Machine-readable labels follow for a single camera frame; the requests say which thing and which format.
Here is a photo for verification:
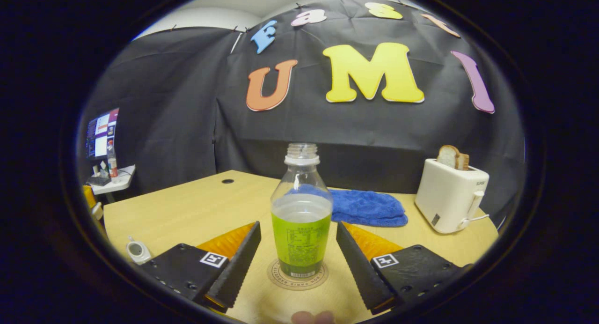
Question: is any clear green-label water bottle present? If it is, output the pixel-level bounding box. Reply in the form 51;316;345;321
270;142;334;279

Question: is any white bread slice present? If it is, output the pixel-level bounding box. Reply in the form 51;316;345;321
437;145;462;169

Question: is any red-cap plastic bottle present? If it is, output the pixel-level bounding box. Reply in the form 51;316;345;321
106;143;119;179

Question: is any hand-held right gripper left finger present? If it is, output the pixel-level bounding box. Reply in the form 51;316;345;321
140;221;262;314

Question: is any blue towel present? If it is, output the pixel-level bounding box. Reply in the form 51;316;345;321
287;184;409;228

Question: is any computer monitor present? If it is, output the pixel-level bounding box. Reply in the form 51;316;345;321
85;107;120;162

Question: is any black backdrop cloth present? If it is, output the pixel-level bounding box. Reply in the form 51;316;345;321
77;0;527;221

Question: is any round brown coaster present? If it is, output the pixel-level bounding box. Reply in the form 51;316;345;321
266;258;329;291

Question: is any small white side table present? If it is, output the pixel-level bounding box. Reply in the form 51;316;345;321
88;164;137;195

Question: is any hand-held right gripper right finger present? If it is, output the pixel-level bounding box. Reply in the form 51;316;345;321
336;221;474;316

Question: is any white ceramic teacup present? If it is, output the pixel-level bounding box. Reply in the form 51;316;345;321
125;236;152;265

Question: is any white toaster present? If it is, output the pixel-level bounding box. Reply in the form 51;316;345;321
414;157;490;235

